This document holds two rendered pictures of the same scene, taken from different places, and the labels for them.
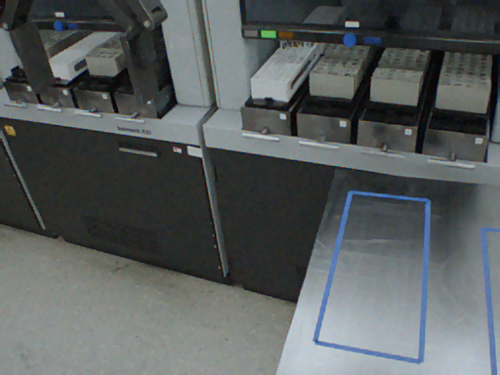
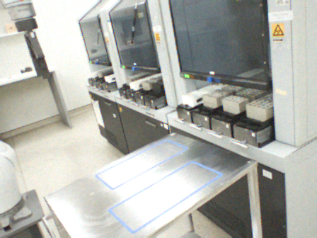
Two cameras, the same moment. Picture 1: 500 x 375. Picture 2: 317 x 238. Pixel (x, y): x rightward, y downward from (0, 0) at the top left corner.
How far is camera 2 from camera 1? 87 cm
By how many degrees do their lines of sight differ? 35
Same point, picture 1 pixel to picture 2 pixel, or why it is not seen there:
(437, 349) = (122, 188)
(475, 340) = (135, 190)
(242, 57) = (183, 86)
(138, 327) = not seen: hidden behind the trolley
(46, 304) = not seen: hidden behind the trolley
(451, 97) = (251, 111)
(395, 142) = (224, 130)
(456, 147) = (245, 137)
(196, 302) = not seen: hidden behind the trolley
